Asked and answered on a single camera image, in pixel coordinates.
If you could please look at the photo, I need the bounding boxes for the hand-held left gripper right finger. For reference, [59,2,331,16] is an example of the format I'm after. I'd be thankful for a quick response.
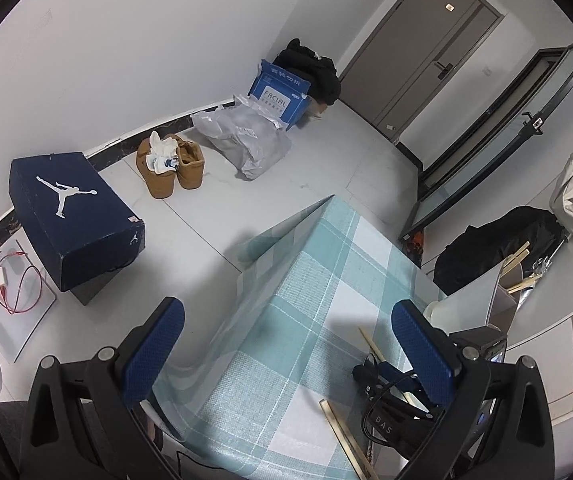
[390,299,557,480]

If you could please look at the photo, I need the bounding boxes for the light wooden chopstick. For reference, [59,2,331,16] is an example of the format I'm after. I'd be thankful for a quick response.
[359,327,392,364]
[504,247,532,268]
[506,274,543,294]
[501,241,530,262]
[319,399,364,480]
[327,400,380,480]

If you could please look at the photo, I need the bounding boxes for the grey door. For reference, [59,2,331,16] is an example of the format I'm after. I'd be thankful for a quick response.
[340,0,503,130]

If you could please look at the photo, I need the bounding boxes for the white socks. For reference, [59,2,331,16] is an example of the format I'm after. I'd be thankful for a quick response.
[147,130,180,174]

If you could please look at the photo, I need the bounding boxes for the red cable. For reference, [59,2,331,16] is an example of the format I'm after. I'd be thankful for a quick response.
[0,251,43,316]

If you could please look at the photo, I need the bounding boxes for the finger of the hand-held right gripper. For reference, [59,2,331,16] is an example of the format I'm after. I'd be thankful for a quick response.
[351,361,419,397]

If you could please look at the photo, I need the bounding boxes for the white utensil holder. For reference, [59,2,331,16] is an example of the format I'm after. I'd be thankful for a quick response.
[423,254,525,332]

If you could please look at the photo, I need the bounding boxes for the grey plastic bag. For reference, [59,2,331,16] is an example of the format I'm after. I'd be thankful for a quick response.
[190,93,291,181]

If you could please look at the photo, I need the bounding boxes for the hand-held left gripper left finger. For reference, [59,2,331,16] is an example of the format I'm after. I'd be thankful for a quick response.
[19,297,187,480]

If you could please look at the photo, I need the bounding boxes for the black clothing pile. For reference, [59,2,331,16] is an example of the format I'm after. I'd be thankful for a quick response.
[277,38,341,107]

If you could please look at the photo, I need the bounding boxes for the navy shoe box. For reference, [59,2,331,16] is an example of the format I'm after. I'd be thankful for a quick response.
[8,151,146,292]

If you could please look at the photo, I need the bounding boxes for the orange black object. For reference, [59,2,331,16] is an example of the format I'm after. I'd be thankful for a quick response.
[403,229,425,257]

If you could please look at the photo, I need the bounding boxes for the glass sliding door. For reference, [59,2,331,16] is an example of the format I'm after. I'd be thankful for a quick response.
[398,42,573,242]

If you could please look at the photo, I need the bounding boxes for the brown boot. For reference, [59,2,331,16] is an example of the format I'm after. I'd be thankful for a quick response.
[173,133,205,190]
[136,135,180,200]

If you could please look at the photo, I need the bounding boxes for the black clamp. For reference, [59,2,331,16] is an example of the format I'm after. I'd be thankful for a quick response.
[520,111,545,134]

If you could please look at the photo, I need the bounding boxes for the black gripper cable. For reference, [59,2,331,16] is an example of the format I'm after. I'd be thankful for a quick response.
[360,374,433,442]

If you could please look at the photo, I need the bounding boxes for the teal checkered tablecloth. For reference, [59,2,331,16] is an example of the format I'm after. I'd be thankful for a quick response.
[153,194,448,480]

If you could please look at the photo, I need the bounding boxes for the black backpack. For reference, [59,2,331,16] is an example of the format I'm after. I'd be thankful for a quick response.
[431,205,565,297]

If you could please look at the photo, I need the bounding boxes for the blue cardboard box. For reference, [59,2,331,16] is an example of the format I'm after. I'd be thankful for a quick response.
[247,58,313,131]

